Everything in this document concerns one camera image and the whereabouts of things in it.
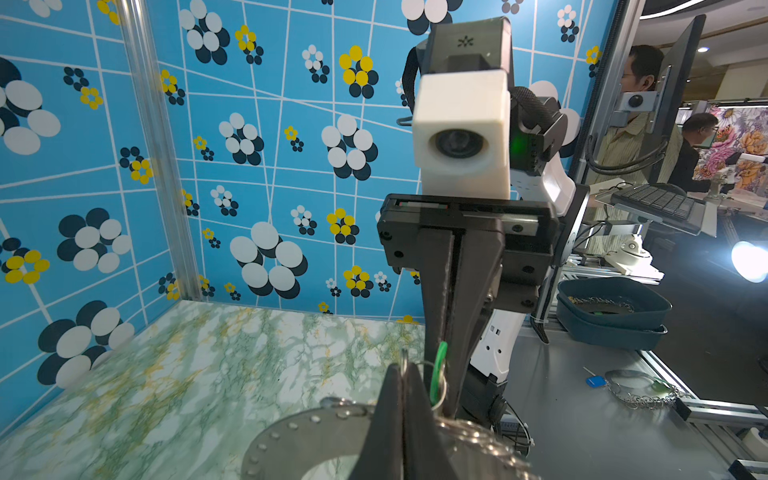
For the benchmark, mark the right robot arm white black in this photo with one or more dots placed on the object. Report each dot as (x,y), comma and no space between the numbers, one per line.
(538,130)

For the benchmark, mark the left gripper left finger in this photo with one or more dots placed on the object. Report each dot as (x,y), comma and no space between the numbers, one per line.
(381,456)

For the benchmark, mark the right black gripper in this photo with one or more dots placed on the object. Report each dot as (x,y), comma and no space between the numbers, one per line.
(468,252)

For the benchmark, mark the teal plastic tray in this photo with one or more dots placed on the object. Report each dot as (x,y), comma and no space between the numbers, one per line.
(614,302)
(608,336)

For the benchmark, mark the lower teal plastic tray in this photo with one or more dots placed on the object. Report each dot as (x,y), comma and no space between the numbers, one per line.
(608,336)

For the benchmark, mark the black computer monitor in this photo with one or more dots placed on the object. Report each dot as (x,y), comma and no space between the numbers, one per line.
(675,70)

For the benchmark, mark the person in beige shirt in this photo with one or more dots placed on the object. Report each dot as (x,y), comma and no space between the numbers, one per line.
(622,145)

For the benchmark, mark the blue key tag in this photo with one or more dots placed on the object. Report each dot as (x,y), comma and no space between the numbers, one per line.
(596,381)

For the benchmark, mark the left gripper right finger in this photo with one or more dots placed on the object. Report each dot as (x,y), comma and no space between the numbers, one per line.
(424,454)

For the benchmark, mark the green key tag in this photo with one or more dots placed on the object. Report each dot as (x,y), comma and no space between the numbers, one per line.
(438,382)

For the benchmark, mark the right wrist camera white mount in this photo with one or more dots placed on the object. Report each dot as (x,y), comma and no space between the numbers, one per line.
(461,118)

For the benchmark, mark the upper teal plastic tray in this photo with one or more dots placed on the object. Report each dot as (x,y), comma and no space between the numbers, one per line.
(614,302)

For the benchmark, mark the black keyboard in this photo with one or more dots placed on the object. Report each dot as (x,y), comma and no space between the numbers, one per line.
(663,206)

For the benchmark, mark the person in dark shirt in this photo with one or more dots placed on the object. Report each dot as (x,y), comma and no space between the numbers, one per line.
(696,129)

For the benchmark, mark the right rear aluminium post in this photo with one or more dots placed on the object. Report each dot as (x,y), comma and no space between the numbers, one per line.
(152,107)

